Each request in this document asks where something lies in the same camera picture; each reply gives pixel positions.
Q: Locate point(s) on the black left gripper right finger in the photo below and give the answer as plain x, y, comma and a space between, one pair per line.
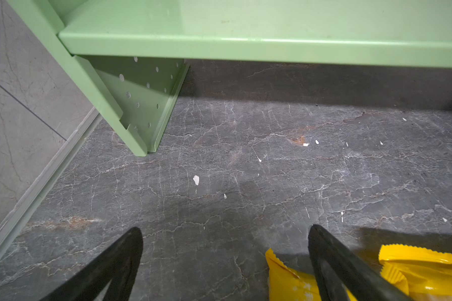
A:
338, 271

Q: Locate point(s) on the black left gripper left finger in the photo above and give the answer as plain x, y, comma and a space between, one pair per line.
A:
115, 269

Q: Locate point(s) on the yellow spaghetti package left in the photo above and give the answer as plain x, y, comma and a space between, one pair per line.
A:
286, 283

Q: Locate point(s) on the yellow Pastatime spaghetti package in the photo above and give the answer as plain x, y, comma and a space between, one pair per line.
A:
420, 273

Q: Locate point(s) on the green metal shelf rack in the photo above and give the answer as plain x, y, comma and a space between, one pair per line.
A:
129, 58

